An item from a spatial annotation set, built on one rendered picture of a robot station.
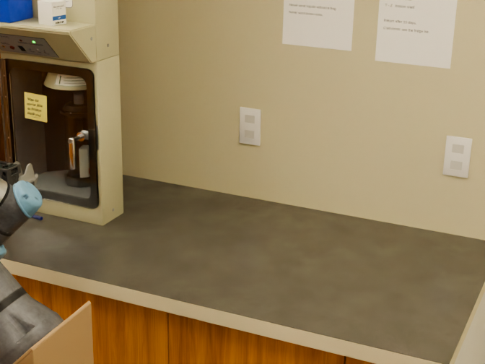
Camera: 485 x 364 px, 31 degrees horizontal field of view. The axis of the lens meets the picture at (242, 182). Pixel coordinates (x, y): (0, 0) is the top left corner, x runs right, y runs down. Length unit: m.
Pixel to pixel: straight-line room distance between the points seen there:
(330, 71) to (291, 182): 0.37
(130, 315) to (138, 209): 0.49
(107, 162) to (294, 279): 0.64
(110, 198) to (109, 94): 0.30
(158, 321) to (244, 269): 0.26
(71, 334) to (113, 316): 0.61
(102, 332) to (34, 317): 0.68
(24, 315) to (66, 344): 0.09
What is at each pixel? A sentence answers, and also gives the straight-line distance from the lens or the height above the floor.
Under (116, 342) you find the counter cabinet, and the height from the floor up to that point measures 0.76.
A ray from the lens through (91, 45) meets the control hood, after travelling 2.32.
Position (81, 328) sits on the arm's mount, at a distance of 1.66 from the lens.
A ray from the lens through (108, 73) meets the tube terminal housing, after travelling 2.40.
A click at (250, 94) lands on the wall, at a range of 2.63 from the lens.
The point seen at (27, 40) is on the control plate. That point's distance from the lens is 2.36.
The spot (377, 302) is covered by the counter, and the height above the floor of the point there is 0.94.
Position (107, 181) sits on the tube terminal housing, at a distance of 2.46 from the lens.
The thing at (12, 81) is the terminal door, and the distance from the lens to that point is 2.51.
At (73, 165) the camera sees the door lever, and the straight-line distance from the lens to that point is 2.40.
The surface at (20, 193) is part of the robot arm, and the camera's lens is 1.92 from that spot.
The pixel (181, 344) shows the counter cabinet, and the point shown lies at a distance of 2.16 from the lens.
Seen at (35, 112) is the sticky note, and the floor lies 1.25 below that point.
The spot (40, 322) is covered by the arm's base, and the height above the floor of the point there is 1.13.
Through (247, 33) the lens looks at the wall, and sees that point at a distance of 2.59.
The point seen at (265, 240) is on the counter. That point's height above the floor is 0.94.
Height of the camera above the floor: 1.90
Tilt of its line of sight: 20 degrees down
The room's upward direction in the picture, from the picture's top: 1 degrees clockwise
